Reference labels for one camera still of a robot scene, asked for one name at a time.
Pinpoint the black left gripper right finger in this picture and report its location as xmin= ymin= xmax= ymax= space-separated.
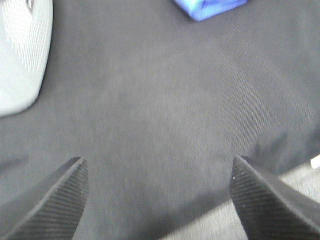
xmin=229 ymin=156 xmax=320 ymax=240

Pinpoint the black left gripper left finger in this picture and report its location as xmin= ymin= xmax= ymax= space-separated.
xmin=0 ymin=157 xmax=89 ymax=240

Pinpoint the blue microfiber towel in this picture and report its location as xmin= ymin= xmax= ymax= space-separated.
xmin=174 ymin=0 xmax=248 ymax=22

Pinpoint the black table cloth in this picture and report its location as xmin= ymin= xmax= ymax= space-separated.
xmin=0 ymin=0 xmax=320 ymax=240

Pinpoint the grey perforated plastic basket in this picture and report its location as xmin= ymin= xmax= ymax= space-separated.
xmin=0 ymin=0 xmax=53 ymax=117

